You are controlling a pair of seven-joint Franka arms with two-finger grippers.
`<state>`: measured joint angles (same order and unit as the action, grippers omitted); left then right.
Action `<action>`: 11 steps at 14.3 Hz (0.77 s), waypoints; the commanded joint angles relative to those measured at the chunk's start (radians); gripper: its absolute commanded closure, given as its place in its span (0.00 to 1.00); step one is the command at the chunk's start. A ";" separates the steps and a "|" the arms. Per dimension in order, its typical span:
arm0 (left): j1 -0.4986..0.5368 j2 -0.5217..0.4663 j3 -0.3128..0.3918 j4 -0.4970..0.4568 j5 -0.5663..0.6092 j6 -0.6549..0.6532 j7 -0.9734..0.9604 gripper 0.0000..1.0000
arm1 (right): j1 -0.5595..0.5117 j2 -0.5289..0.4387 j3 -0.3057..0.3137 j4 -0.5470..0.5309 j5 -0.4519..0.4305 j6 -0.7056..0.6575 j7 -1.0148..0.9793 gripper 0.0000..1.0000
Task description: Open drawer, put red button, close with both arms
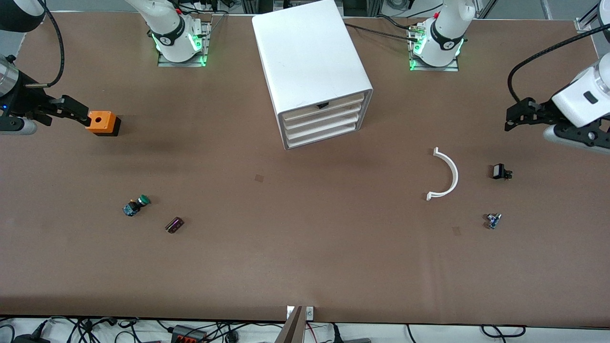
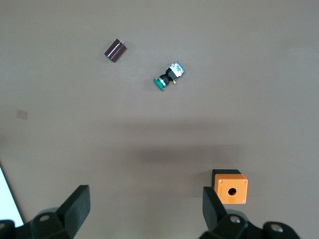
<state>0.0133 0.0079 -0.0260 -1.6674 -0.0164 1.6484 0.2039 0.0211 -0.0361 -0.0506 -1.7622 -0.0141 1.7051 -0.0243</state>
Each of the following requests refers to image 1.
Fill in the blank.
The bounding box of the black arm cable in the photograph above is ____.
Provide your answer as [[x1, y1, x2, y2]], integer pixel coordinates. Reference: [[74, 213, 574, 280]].
[[507, 24, 610, 103], [25, 0, 65, 89]]

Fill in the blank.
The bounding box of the white drawer cabinet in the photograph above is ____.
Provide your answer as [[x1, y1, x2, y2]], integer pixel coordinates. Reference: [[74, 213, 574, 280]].
[[252, 0, 374, 151]]

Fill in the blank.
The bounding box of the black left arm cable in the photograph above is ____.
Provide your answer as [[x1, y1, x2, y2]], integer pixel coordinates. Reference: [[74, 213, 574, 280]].
[[507, 24, 610, 103]]

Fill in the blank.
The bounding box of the black looped floor cable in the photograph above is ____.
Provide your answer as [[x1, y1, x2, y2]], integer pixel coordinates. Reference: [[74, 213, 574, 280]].
[[480, 324, 528, 339]]

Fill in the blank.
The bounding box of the white plastic drawer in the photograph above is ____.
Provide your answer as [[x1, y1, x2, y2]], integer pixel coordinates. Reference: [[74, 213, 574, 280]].
[[284, 110, 366, 140], [282, 94, 366, 123], [285, 117, 366, 147]]

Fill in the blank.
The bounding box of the black orange power strip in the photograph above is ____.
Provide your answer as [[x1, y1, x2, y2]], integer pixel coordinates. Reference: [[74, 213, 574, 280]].
[[171, 325, 208, 343]]

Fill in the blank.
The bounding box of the grey slanted beam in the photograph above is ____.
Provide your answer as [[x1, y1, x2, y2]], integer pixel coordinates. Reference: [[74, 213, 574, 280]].
[[275, 306, 306, 343]]

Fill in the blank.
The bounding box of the white board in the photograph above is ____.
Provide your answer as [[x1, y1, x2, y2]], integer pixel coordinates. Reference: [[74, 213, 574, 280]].
[[283, 102, 366, 131]]

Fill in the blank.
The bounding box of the orange box with hole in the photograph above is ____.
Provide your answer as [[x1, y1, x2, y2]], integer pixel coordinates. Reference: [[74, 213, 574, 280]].
[[86, 111, 121, 137]]

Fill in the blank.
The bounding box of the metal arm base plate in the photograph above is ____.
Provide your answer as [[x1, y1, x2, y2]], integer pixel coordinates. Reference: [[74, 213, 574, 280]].
[[410, 21, 460, 72], [157, 21, 211, 68]]

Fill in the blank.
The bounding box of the green push button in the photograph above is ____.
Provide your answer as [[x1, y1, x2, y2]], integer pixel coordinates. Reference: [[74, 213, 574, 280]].
[[122, 194, 151, 218]]

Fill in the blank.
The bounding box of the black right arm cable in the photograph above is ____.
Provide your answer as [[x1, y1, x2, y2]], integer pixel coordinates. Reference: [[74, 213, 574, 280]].
[[25, 0, 65, 89]]

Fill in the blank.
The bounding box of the white curved plastic arc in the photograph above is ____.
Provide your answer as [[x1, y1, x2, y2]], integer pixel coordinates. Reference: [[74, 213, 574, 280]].
[[426, 147, 459, 202]]

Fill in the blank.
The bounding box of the white table edge bracket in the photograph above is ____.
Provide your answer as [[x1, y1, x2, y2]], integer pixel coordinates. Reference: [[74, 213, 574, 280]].
[[286, 306, 314, 321]]

